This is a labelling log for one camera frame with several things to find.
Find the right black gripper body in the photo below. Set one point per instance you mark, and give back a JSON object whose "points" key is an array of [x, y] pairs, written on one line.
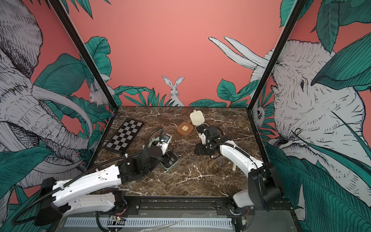
{"points": [[205, 149]]}

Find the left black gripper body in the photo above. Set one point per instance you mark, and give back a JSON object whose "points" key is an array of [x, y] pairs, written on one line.
{"points": [[148, 172]]}

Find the mint green clipper case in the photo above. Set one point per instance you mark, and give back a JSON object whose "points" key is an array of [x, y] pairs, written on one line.
{"points": [[170, 159]]}

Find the cream clipper case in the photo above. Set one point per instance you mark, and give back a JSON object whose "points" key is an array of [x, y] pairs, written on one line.
{"points": [[197, 118]]}

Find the brown clipper case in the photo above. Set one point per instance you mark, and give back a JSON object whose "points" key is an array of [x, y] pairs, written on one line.
{"points": [[185, 129]]}

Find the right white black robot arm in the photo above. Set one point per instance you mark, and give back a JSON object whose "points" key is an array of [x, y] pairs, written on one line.
{"points": [[264, 183]]}

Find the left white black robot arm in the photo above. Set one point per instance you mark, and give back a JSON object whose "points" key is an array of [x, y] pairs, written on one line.
{"points": [[57, 199]]}

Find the black white checkerboard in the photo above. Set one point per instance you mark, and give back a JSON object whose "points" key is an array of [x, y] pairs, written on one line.
{"points": [[124, 136]]}

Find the white perforated strip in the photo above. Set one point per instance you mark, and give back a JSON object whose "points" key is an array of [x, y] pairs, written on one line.
{"points": [[218, 223]]}

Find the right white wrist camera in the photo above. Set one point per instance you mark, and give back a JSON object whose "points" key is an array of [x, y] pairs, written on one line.
{"points": [[201, 134]]}

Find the black aluminium front rail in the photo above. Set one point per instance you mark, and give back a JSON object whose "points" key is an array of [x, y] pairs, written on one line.
{"points": [[222, 206]]}

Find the right black frame post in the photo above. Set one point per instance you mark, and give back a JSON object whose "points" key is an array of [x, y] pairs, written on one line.
{"points": [[293, 17]]}

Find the black frame post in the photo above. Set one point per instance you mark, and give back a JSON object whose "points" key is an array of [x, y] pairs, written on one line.
{"points": [[293, 17], [59, 9]]}

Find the left black frame post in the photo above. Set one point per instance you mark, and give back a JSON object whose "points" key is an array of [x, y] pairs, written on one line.
{"points": [[59, 9]]}

